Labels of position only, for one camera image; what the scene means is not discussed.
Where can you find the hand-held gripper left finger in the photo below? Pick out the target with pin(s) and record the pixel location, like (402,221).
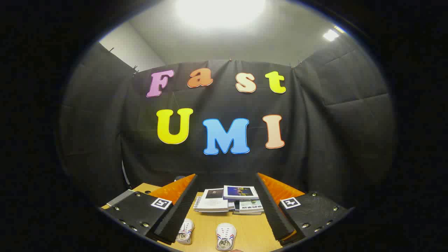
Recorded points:
(175,217)

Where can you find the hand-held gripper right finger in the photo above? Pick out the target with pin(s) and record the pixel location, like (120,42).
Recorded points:
(274,213)

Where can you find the white striped canvas shoe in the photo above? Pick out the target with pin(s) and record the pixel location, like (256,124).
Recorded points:
(184,231)
(225,237)

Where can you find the pale green cover book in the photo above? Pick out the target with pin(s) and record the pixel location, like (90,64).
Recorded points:
(251,205)

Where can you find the black white patterned book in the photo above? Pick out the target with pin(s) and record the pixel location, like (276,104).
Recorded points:
(197,203)

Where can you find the dark cover book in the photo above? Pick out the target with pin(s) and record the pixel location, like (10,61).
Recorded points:
(246,212)

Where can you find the grey penguin plush toy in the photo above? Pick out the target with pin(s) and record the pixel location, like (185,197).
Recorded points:
(179,178)

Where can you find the blue picture cover book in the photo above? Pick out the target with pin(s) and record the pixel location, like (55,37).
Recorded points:
(240,191)

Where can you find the white portrait cover book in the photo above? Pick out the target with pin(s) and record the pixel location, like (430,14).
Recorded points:
(213,202)

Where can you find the small ceiling light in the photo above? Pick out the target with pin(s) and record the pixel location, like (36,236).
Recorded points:
(330,34)

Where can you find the large ceiling light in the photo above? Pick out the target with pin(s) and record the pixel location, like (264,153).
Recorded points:
(220,12)

